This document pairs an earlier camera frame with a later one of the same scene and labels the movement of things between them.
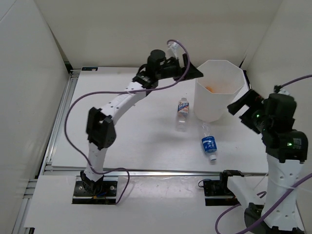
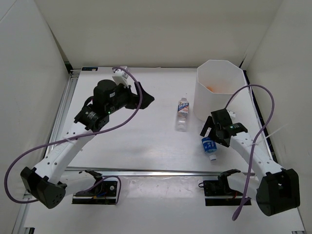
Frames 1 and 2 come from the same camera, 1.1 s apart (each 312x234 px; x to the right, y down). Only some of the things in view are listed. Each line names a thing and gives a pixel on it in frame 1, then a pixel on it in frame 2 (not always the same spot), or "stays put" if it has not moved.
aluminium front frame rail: [70, 171] stays put
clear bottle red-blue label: [182, 116] stays put
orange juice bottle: [210, 89] stays put
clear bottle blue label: [209, 143] stays put
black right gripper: [250, 99] -> [209, 123]
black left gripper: [179, 70] -> [133, 99]
